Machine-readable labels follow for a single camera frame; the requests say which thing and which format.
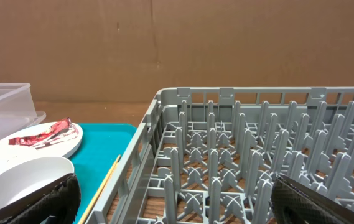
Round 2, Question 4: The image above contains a teal plastic tray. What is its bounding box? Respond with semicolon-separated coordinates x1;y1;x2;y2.
0;123;137;224

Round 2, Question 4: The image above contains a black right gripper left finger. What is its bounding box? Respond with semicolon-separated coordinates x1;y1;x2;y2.
0;173;81;224

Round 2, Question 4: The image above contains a grey-green bowl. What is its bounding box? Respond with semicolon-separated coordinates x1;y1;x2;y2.
0;157;75;209

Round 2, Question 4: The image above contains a clear plastic bin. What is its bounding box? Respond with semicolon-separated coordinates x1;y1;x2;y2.
0;83;46;140

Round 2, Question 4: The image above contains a white round plate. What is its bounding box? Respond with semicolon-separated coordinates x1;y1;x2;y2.
0;122;83;174

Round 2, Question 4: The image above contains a red snack wrapper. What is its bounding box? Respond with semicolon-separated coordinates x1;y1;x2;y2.
8;118;79;148

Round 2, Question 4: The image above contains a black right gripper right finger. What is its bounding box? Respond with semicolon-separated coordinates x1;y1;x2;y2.
270;175;354;224

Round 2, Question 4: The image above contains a grey dishwasher rack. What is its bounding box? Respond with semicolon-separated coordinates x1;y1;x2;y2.
87;87;354;223

